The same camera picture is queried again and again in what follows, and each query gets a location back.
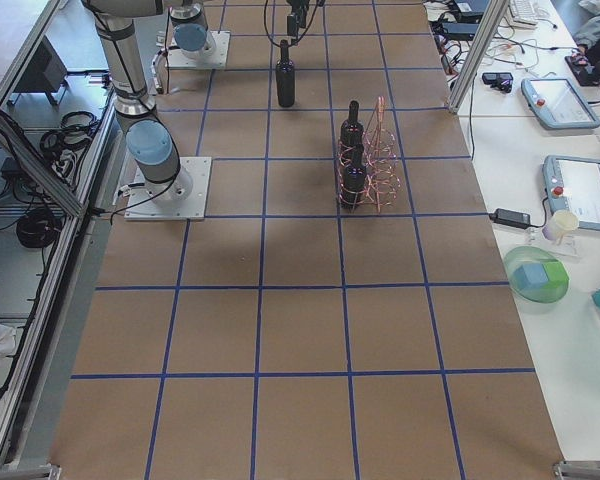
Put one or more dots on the dark wine bottle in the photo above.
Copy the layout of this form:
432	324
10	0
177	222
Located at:
285	77

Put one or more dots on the wine bottle in basket rear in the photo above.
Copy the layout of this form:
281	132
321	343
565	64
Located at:
351	131

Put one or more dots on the wine bottle in basket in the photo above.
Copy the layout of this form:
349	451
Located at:
353	177
351	131

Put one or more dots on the wine bottle in basket front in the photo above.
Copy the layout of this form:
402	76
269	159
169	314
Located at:
353	177

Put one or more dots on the black control box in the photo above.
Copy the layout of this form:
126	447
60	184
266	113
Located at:
44	74

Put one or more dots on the far teach pendant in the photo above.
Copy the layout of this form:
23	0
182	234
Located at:
558	104

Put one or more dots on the teach pendant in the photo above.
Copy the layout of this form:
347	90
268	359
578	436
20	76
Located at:
573	184
558	104

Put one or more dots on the black power adapter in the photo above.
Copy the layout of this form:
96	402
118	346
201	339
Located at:
515	219

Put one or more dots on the paper cup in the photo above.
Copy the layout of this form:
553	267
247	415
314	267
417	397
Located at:
561	223

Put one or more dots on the near teach pendant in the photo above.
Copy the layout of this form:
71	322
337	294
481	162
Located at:
573	184

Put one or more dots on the blue foam cube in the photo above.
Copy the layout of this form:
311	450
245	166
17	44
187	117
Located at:
529	276

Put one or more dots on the green glass bowl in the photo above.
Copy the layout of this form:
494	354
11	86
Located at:
529	254

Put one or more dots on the green foam cube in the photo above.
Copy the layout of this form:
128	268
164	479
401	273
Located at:
556	275

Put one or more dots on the copper wire wine basket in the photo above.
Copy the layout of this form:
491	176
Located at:
382	182

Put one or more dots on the aluminium frame post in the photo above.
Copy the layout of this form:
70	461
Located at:
485	33

